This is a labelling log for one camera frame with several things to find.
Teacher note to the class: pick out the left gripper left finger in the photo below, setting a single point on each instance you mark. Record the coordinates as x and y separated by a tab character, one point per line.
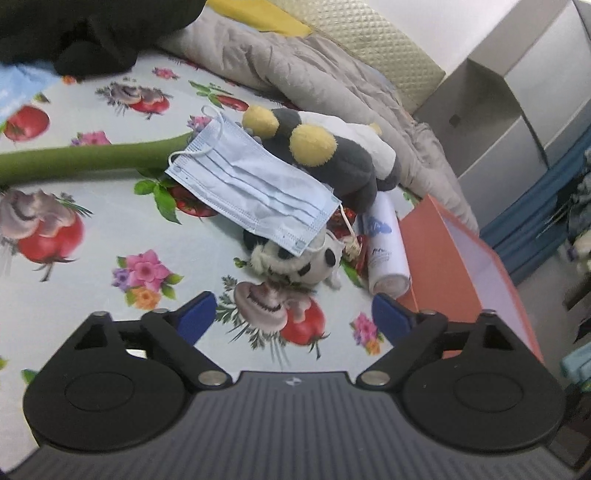
172	336

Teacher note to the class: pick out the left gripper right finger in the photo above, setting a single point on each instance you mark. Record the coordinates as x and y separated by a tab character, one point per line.
415	337

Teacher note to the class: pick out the dark red candy packet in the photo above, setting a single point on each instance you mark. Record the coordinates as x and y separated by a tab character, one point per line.
356	253

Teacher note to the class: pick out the small panda plush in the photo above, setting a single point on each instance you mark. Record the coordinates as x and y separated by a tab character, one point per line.
319	263

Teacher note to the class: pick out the blue surgical mask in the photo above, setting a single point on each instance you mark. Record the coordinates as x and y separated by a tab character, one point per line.
234	175

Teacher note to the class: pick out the red foil snack packet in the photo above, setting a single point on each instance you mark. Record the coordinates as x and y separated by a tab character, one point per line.
350	215

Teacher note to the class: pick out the white spray can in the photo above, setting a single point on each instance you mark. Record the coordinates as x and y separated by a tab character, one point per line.
388	267

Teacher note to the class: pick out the pink cardboard box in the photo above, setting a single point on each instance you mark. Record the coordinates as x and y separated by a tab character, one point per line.
456	273

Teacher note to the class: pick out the floral bed sheet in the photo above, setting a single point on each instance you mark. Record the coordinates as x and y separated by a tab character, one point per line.
128	242

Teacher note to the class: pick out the blue curtain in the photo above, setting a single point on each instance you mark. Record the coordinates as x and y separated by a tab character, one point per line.
554	210

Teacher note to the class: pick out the green back massager brush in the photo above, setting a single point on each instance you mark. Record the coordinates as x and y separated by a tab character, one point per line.
54	163

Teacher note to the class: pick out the grey white penguin plush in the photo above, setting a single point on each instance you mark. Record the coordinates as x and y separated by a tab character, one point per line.
351	158

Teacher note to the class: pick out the grey wardrobe cabinet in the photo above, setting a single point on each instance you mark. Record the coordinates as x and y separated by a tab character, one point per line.
516	105

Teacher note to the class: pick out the grey duvet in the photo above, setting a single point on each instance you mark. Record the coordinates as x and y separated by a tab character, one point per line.
316	75

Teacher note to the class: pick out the blue star bed sheet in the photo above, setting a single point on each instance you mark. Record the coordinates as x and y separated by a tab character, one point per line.
19	83

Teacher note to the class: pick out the black clothing pile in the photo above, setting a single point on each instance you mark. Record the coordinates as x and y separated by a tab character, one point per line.
89	38

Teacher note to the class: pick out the cream quilted headboard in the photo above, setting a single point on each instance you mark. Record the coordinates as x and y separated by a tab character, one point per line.
369	36

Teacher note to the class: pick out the yellow pillow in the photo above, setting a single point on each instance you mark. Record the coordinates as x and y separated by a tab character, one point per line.
260	15

